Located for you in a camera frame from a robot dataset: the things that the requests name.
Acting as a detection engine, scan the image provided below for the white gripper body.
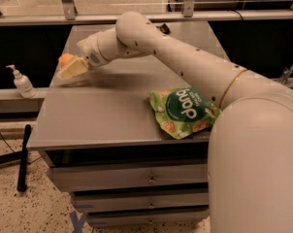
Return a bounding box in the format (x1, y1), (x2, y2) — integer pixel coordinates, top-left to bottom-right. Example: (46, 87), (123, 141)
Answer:
(77, 33), (108, 68)

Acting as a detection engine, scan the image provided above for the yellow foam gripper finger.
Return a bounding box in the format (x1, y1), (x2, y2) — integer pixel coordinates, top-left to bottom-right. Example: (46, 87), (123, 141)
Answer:
(57, 56), (88, 80)

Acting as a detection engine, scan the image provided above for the orange fruit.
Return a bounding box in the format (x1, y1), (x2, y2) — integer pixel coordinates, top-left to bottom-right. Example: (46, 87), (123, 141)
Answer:
(58, 53), (73, 67)

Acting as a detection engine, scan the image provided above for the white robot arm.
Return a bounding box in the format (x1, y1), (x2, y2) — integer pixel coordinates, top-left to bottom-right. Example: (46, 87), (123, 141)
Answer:
(58, 12), (293, 233)

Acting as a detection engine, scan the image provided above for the white pump bottle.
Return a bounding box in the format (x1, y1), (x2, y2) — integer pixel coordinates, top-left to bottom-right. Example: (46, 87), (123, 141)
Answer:
(7, 64), (36, 98)

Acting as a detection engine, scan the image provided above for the grey drawer cabinet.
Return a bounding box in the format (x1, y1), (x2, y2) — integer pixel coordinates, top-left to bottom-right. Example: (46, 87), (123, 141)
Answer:
(26, 20), (238, 229)

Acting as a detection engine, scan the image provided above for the black ridged remote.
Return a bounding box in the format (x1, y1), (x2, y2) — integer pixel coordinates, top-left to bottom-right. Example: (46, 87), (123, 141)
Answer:
(157, 23), (171, 35)

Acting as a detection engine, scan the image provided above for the black stand leg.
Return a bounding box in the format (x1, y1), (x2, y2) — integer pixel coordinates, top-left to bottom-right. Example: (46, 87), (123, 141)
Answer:
(0, 124), (31, 192)

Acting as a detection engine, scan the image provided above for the green snack bag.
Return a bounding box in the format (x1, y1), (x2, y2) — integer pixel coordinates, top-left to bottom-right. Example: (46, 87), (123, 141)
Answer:
(149, 87), (221, 140)

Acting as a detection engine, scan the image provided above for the blue tape cross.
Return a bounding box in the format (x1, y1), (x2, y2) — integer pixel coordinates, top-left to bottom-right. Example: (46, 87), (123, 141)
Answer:
(69, 211), (85, 233)

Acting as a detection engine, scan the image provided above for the metal window rail frame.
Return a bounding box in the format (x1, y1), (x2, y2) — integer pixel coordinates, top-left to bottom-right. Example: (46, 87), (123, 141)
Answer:
(0, 0), (293, 26)

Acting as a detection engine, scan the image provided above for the black floor cable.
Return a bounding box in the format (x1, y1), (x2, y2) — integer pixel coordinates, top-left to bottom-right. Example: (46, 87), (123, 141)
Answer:
(0, 125), (16, 154)

